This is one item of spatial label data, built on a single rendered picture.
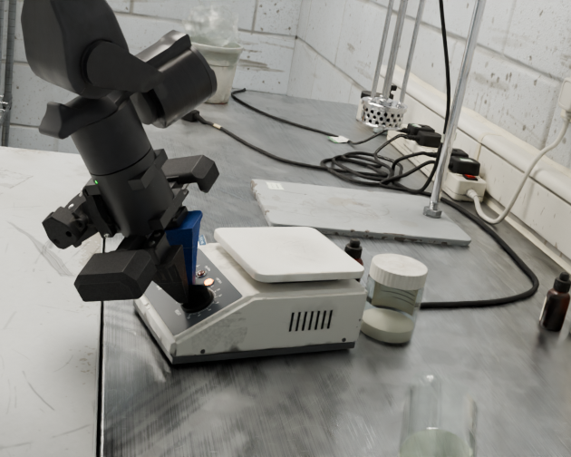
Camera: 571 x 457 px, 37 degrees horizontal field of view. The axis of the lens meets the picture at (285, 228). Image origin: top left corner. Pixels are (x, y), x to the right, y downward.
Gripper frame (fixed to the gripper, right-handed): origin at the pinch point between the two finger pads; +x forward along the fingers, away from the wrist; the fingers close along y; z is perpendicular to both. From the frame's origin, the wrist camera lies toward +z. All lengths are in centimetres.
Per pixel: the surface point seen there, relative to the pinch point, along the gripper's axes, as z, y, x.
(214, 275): -1.2, -3.9, 4.0
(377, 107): -5, -51, 12
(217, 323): -3.8, 2.4, 4.6
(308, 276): -10.4, -4.8, 5.5
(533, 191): -23, -59, 34
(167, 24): 120, -211, 48
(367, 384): -14.7, -0.2, 15.2
